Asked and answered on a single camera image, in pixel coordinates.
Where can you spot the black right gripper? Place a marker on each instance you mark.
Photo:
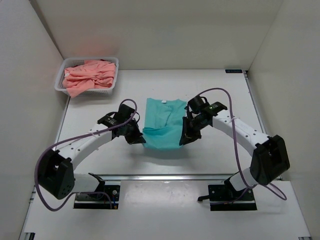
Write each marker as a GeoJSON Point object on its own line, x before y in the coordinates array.
{"type": "Point", "coordinates": [188, 136]}

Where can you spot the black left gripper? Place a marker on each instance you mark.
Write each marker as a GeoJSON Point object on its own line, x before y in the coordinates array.
{"type": "Point", "coordinates": [137, 136]}

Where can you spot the teal t shirt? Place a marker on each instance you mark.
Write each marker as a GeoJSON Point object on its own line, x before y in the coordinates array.
{"type": "Point", "coordinates": [163, 124]}

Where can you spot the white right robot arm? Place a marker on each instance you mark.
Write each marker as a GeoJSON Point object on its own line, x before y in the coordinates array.
{"type": "Point", "coordinates": [269, 157]}

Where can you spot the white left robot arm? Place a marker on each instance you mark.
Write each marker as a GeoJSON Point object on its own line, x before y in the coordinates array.
{"type": "Point", "coordinates": [55, 171]}

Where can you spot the blue label sticker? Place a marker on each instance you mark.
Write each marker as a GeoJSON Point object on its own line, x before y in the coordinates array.
{"type": "Point", "coordinates": [233, 71]}

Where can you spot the salmon pink t shirt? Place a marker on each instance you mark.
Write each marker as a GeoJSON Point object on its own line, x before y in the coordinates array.
{"type": "Point", "coordinates": [93, 74]}

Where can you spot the white plastic basket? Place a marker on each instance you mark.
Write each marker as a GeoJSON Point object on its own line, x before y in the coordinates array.
{"type": "Point", "coordinates": [77, 61]}

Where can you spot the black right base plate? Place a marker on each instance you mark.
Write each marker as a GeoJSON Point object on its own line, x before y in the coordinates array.
{"type": "Point", "coordinates": [222, 198]}

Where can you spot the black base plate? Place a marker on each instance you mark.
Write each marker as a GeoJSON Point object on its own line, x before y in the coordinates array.
{"type": "Point", "coordinates": [222, 198]}
{"type": "Point", "coordinates": [99, 201]}

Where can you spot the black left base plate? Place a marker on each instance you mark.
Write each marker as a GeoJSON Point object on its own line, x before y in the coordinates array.
{"type": "Point", "coordinates": [99, 201]}

